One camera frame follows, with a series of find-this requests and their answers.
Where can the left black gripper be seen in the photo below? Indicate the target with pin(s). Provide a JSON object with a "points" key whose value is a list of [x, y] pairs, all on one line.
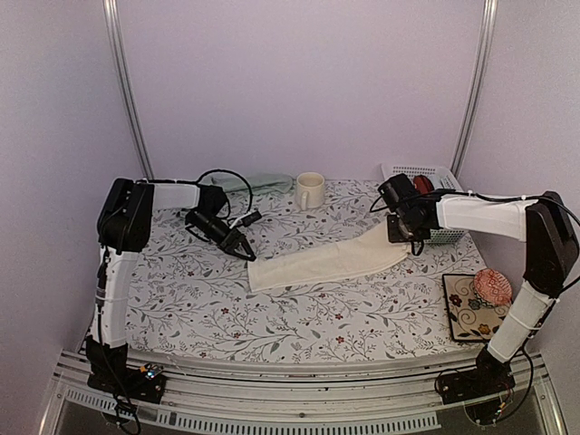
{"points": [[234, 238]]}

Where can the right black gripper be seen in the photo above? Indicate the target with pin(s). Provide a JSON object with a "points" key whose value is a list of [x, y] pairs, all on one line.
{"points": [[395, 235]]}

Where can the cream white towel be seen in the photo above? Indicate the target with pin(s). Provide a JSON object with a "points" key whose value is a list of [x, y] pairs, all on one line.
{"points": [[367, 254]]}

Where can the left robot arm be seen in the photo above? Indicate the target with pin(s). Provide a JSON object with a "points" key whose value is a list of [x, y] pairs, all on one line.
{"points": [[124, 227]]}

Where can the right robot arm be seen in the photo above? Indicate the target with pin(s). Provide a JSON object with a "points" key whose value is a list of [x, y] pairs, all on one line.
{"points": [[542, 222]]}

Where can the red rolled towel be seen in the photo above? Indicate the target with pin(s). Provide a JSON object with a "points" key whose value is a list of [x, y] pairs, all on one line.
{"points": [[423, 184]]}

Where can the floral table mat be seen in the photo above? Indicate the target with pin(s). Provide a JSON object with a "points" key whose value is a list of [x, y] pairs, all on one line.
{"points": [[188, 298]]}

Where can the mint green towel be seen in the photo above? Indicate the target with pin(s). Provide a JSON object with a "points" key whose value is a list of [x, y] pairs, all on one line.
{"points": [[259, 184]]}

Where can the cream ceramic mug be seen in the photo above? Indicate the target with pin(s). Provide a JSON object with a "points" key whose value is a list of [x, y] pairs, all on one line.
{"points": [[310, 189]]}

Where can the red patterned bowl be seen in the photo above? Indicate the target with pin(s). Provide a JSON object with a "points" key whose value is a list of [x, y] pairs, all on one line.
{"points": [[492, 287]]}

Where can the floral square plate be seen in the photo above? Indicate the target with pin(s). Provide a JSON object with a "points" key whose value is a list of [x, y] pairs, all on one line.
{"points": [[471, 318]]}

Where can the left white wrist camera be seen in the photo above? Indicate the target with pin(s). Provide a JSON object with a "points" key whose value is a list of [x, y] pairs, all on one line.
{"points": [[247, 219]]}

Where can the right aluminium frame post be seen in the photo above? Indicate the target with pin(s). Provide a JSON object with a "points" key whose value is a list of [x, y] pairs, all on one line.
{"points": [[484, 47]]}

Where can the aluminium frame post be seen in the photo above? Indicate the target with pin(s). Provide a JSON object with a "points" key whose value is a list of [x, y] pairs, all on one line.
{"points": [[113, 26], [484, 47]]}

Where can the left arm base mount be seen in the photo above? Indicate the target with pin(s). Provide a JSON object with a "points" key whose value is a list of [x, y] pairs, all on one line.
{"points": [[146, 383]]}

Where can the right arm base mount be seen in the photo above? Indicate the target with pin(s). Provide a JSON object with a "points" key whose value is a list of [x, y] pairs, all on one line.
{"points": [[485, 379]]}

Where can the aluminium front rail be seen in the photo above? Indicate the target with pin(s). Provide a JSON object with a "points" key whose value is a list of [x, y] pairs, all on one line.
{"points": [[384, 397]]}

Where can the left aluminium frame post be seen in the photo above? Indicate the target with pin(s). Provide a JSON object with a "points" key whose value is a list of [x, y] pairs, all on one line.
{"points": [[113, 26]]}

